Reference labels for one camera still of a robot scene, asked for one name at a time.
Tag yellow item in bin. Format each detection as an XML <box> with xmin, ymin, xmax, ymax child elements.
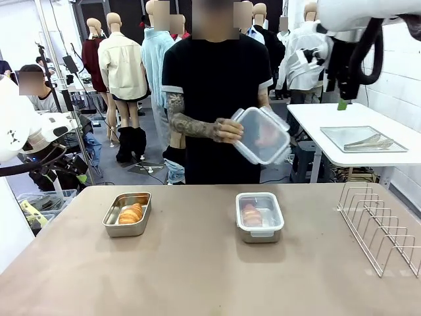
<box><xmin>18</xmin><ymin>199</ymin><xmax>45</xmax><ymax>228</ymax></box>

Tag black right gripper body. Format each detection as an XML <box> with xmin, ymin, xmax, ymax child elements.
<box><xmin>338</xmin><ymin>65</ymin><xmax>362</xmax><ymax>101</ymax></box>

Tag metal baking tray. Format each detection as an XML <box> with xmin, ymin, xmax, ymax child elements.
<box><xmin>319</xmin><ymin>125</ymin><xmax>410</xmax><ymax>154</ymax></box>

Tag mannequin in blue shirt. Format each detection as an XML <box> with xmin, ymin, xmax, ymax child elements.
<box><xmin>239</xmin><ymin>1</ymin><xmax>266</xmax><ymax>45</ymax></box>

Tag mannequin in dark red dress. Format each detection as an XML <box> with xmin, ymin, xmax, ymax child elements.
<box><xmin>81</xmin><ymin>17</ymin><xmax>116</xmax><ymax>141</ymax></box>

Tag person's tattooed right forearm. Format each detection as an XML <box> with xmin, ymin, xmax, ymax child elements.
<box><xmin>166</xmin><ymin>93</ymin><xmax>220</xmax><ymax>143</ymax></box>

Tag mannequin in black jacket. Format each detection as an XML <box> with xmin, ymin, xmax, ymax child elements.
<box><xmin>251</xmin><ymin>2</ymin><xmax>286</xmax><ymax>96</ymax></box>

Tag clear plastic clip lid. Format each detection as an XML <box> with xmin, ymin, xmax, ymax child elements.
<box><xmin>235</xmin><ymin>192</ymin><xmax>285</xmax><ymax>237</ymax></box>
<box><xmin>230</xmin><ymin>106</ymin><xmax>293</xmax><ymax>166</ymax></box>

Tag metal serving tongs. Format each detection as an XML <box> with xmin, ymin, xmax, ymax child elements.
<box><xmin>343</xmin><ymin>132</ymin><xmax>395</xmax><ymax>150</ymax></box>

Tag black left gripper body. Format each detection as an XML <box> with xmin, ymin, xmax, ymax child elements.
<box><xmin>61</xmin><ymin>153</ymin><xmax>89</xmax><ymax>177</ymax></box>

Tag person's right hand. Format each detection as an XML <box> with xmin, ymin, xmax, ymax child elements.
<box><xmin>212</xmin><ymin>117</ymin><xmax>245</xmax><ymax>145</ymax></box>

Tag golden croissant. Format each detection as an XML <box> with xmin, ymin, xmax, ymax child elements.
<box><xmin>241</xmin><ymin>203</ymin><xmax>264</xmax><ymax>228</ymax></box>
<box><xmin>118</xmin><ymin>202</ymin><xmax>144</xmax><ymax>226</ymax></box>

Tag blue garment on chair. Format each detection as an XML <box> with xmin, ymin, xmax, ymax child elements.
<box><xmin>81</xmin><ymin>115</ymin><xmax>103</xmax><ymax>172</ymax></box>

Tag mannequin in cream jacket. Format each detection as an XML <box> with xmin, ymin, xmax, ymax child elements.
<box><xmin>97</xmin><ymin>12</ymin><xmax>149</xmax><ymax>130</ymax></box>

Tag black tablet on stand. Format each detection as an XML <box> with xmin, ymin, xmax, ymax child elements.
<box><xmin>62</xmin><ymin>42</ymin><xmax>87</xmax><ymax>80</ymax></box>

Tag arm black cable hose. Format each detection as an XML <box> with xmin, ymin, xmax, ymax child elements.
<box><xmin>347</xmin><ymin>13</ymin><xmax>421</xmax><ymax>87</ymax></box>
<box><xmin>0</xmin><ymin>144</ymin><xmax>68</xmax><ymax>178</ymax></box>

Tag metal wire lid rack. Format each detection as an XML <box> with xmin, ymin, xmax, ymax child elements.
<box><xmin>337</xmin><ymin>181</ymin><xmax>421</xmax><ymax>278</ymax></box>

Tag seated person in pale shirt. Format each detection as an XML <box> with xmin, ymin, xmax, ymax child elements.
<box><xmin>18</xmin><ymin>64</ymin><xmax>62</xmax><ymax>113</ymax></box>

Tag clear plastic storage bin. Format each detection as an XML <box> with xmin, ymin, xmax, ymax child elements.
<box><xmin>15</xmin><ymin>189</ymin><xmax>78</xmax><ymax>236</ymax></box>

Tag flat mannequin base plate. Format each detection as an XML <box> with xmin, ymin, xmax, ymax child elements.
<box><xmin>126</xmin><ymin>160</ymin><xmax>165</xmax><ymax>176</ymax></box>

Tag person's left forearm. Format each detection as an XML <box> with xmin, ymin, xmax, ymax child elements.
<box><xmin>258</xmin><ymin>84</ymin><xmax>273</xmax><ymax>110</ymax></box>

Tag mannequin in light blue fleece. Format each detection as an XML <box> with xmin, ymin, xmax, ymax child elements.
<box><xmin>140</xmin><ymin>0</ymin><xmax>187</xmax><ymax>185</ymax></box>

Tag mannequin in white shirt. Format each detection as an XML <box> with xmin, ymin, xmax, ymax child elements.
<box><xmin>275</xmin><ymin>1</ymin><xmax>335</xmax><ymax>99</ymax></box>

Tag black tripod stand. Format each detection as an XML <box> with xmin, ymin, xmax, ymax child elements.
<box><xmin>34</xmin><ymin>41</ymin><xmax>75</xmax><ymax>115</ymax></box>

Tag person's left hand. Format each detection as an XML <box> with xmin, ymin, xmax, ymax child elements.
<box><xmin>253</xmin><ymin>122</ymin><xmax>282</xmax><ymax>149</ymax></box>

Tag rectangular steel container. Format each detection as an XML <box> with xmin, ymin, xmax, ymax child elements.
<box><xmin>235</xmin><ymin>192</ymin><xmax>285</xmax><ymax>245</ymax></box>
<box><xmin>101</xmin><ymin>192</ymin><xmax>153</xmax><ymax>238</ymax></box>

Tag black dropped trousers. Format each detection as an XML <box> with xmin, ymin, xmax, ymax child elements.
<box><xmin>115</xmin><ymin>126</ymin><xmax>147</xmax><ymax>165</ymax></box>

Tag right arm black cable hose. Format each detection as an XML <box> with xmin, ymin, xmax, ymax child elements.
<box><xmin>347</xmin><ymin>13</ymin><xmax>421</xmax><ymax>87</ymax></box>

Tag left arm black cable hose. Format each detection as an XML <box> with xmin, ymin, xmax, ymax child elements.
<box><xmin>0</xmin><ymin>144</ymin><xmax>68</xmax><ymax>178</ymax></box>

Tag person in black t-shirt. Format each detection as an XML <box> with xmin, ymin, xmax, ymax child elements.
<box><xmin>160</xmin><ymin>0</ymin><xmax>274</xmax><ymax>186</ymax></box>

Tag white side table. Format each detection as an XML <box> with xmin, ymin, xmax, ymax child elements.
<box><xmin>285</xmin><ymin>101</ymin><xmax>421</xmax><ymax>190</ymax></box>

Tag silver metal pole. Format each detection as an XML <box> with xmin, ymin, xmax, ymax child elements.
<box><xmin>36</xmin><ymin>0</ymin><xmax>96</xmax><ymax>186</ymax></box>

